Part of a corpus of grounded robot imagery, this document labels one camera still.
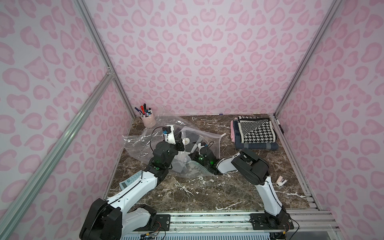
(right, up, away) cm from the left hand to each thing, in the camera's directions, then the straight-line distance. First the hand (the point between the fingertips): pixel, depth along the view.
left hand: (181, 131), depth 78 cm
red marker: (-29, +14, +26) cm, 42 cm away
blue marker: (-32, +14, +26) cm, 44 cm away
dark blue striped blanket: (+36, -10, +21) cm, 43 cm away
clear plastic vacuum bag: (-28, -9, +24) cm, 38 cm away
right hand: (+1, -17, +17) cm, 24 cm away
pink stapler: (+55, -28, +6) cm, 62 cm away
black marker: (-29, +17, +28) cm, 44 cm away
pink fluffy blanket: (+33, -3, +28) cm, 43 cm away
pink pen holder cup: (-26, +6, +29) cm, 40 cm away
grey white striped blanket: (+1, -15, +3) cm, 16 cm away
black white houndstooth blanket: (+48, 0, +22) cm, 53 cm away
